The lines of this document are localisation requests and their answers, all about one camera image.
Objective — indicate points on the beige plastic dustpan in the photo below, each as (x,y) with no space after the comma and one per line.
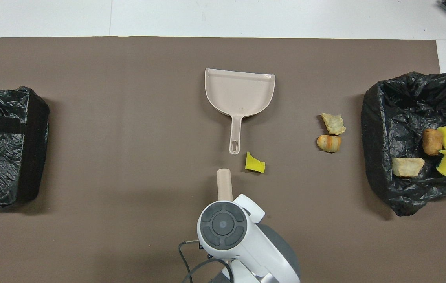
(240,94)

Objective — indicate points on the small yellow sponge piece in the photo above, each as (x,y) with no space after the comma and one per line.
(255,165)

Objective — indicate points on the croissant pastry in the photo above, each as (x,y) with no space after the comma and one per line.
(407,167)
(328,143)

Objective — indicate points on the pale torn bread piece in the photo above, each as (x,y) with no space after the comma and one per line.
(333,124)

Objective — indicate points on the brown bread roll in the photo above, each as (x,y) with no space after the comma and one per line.
(432,142)

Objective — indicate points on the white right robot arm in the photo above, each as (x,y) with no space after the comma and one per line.
(246,251)

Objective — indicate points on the brown table mat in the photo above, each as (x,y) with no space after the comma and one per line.
(128,67)

